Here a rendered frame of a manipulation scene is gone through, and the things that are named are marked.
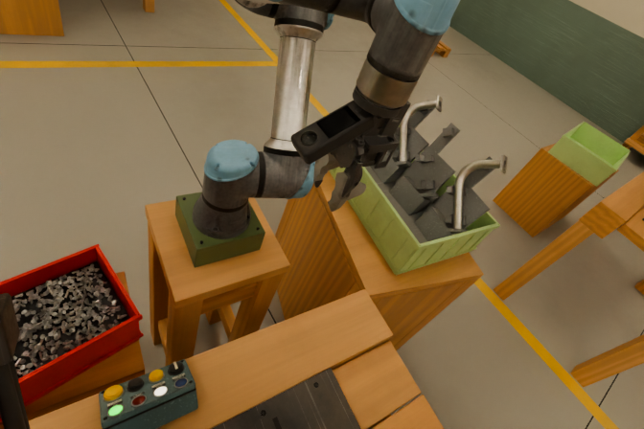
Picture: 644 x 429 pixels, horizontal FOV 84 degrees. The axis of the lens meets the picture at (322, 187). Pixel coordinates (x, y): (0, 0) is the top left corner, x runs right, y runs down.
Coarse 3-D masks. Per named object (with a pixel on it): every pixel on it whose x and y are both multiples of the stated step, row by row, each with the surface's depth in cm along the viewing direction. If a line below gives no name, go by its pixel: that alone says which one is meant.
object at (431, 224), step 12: (468, 180) 128; (480, 180) 125; (468, 192) 127; (432, 204) 135; (444, 204) 132; (468, 204) 126; (480, 204) 123; (432, 216) 128; (444, 216) 131; (468, 216) 125; (420, 228) 131; (432, 228) 127; (444, 228) 124
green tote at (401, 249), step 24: (336, 168) 142; (360, 216) 132; (384, 216) 121; (480, 216) 135; (384, 240) 122; (408, 240) 112; (432, 240) 112; (456, 240) 121; (480, 240) 135; (408, 264) 117
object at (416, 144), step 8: (416, 112) 146; (424, 112) 144; (416, 120) 146; (408, 136) 146; (416, 136) 144; (408, 144) 146; (416, 144) 144; (424, 144) 142; (416, 152) 143; (384, 160) 145; (392, 160) 143; (408, 160) 145; (384, 168) 144; (392, 168) 142; (400, 168) 141; (384, 176) 144; (392, 176) 143
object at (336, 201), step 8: (336, 176) 57; (344, 176) 55; (336, 184) 57; (344, 184) 55; (360, 184) 58; (336, 192) 57; (352, 192) 59; (360, 192) 60; (336, 200) 58; (344, 200) 58; (336, 208) 59
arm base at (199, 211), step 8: (200, 200) 89; (200, 208) 89; (208, 208) 87; (216, 208) 86; (240, 208) 89; (248, 208) 95; (200, 216) 89; (208, 216) 88; (216, 216) 88; (224, 216) 88; (232, 216) 89; (240, 216) 91; (248, 216) 97; (200, 224) 90; (208, 224) 89; (216, 224) 90; (224, 224) 89; (232, 224) 90; (240, 224) 92; (248, 224) 97; (208, 232) 90; (216, 232) 90; (224, 232) 90; (232, 232) 91; (240, 232) 93
